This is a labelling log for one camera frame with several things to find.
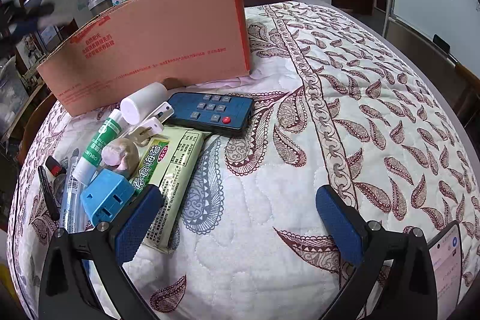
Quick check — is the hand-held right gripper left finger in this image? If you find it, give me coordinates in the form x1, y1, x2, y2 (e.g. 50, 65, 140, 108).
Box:
37, 184, 166, 320

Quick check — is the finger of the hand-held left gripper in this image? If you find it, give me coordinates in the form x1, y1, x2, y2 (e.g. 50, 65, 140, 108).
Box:
0, 0, 55, 41

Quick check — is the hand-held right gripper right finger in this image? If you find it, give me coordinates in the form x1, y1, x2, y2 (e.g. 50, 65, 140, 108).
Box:
315, 185, 441, 320

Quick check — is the blue plug adapter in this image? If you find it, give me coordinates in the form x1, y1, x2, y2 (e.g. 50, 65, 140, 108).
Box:
80, 169, 136, 225

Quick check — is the green seaweed packet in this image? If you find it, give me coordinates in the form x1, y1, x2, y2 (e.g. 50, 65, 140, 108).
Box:
129, 126, 212, 255

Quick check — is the pink white round object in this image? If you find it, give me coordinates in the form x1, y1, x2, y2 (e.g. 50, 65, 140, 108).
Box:
102, 138, 140, 172

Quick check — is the clear plastic tube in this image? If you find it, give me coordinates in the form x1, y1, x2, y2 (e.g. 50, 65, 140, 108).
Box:
59, 149, 89, 234

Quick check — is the grey stone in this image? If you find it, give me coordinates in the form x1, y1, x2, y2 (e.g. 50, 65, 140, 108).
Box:
52, 175, 66, 201

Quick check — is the green white glue stick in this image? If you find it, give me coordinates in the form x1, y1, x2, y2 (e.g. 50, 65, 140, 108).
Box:
72, 109, 126, 183

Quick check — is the white plastic clip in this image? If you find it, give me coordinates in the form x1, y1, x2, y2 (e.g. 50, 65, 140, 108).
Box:
127, 101, 176, 146

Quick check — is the black pen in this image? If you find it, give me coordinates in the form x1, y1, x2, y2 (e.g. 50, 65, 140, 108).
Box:
37, 166, 61, 221

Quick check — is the red black lighter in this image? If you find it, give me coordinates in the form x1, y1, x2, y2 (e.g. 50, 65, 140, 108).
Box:
45, 156, 67, 178

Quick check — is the white plastic bottle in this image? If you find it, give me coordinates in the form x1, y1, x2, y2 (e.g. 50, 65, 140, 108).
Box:
120, 82, 168, 125

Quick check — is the brown cardboard box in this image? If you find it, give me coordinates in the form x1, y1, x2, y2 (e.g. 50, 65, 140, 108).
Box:
37, 0, 252, 117

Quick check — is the blue remote control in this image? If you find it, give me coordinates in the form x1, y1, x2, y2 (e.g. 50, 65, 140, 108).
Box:
165, 92, 256, 135

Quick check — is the paisley printed quilt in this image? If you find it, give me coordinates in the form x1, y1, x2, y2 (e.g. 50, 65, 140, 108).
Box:
7, 1, 480, 320

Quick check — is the curved wooden chair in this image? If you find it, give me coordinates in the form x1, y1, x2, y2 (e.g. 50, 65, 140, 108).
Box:
17, 91, 57, 163

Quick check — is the smartphone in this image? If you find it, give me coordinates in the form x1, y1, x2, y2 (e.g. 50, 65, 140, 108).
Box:
427, 220, 464, 320

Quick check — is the dark wooden chair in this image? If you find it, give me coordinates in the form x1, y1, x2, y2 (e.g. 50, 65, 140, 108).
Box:
454, 63, 480, 126

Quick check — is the black whiteboard eraser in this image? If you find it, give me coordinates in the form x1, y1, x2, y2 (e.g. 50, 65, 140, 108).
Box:
432, 34, 451, 52

